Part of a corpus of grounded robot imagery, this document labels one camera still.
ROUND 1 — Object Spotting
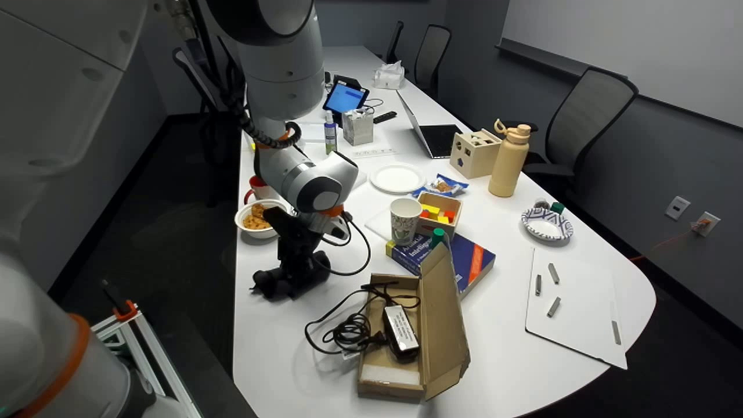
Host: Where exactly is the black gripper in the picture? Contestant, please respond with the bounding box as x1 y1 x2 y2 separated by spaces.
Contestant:
269 206 332 281

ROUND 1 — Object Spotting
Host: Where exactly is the white bowl of cookies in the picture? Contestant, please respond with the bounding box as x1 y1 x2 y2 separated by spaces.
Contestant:
232 197 290 241

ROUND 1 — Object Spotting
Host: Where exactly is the red mug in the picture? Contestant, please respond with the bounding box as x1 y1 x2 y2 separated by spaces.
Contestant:
246 175 274 202

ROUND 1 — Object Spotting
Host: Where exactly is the patterned paper cup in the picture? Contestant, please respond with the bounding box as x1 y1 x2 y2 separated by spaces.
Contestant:
388 194 424 249

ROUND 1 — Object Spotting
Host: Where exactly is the black power adapter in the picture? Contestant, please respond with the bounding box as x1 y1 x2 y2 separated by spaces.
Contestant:
382 301 419 356

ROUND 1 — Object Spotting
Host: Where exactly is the white paper plate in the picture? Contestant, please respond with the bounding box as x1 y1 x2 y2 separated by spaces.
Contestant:
367 162 424 197

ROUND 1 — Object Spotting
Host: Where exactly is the small spray bottle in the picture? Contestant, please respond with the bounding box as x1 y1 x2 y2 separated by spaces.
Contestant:
323 108 339 157

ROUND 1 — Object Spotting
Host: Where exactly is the grey white tissue box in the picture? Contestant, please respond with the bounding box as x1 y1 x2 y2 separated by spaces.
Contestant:
340 104 375 149

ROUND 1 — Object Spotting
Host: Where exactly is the wooden box of coloured blocks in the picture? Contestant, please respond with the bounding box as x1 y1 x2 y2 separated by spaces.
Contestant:
416 191 463 237

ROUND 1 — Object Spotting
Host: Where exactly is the open cardboard box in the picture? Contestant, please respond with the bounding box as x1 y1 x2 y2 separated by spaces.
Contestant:
354 241 474 404

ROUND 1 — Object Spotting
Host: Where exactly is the blue snack packet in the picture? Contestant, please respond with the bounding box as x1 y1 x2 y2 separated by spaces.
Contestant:
411 171 470 199

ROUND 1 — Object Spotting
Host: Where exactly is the blue book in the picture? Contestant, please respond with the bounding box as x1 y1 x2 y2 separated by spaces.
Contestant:
384 230 497 294

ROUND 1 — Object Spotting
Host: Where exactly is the black tablet with blue screen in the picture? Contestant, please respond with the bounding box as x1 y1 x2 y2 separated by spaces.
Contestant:
319 79 372 119

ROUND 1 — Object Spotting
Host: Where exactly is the silver laptop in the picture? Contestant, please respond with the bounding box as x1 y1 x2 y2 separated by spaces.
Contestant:
395 87 463 161

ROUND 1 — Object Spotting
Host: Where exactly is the wooden shape sorter cube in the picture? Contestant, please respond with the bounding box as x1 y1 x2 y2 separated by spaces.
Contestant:
447 128 504 180

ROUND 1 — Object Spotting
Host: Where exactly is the grey office chair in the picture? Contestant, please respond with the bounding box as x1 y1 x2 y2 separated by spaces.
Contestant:
412 24 455 100
525 68 639 187
384 19 406 64
170 43 233 119

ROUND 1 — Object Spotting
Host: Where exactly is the white plastic bag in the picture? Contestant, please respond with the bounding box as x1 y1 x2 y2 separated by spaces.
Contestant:
372 60 408 90

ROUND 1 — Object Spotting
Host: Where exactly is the beige water bottle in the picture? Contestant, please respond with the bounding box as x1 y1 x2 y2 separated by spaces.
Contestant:
486 115 534 199

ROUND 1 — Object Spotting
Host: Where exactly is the patterned white dish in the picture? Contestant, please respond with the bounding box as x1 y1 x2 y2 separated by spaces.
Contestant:
518 202 575 249

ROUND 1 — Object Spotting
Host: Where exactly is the white board sheet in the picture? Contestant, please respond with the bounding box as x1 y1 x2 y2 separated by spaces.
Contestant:
521 244 632 372

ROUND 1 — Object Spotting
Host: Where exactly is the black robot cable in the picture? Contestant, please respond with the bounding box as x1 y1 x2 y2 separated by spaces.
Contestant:
323 211 374 278

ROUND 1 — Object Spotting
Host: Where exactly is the coiled black adapter cable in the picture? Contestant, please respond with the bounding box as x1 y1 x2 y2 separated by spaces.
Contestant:
301 283 389 358

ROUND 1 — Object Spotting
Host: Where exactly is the white metal stand frame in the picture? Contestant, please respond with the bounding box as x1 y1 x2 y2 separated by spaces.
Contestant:
89 300 201 418

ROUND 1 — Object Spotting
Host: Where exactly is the white wall outlet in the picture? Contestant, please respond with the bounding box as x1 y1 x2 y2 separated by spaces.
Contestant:
690 209 722 240
663 192 692 223

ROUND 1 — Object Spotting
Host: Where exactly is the wall whiteboard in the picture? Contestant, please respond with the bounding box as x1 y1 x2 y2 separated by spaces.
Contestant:
497 0 743 130

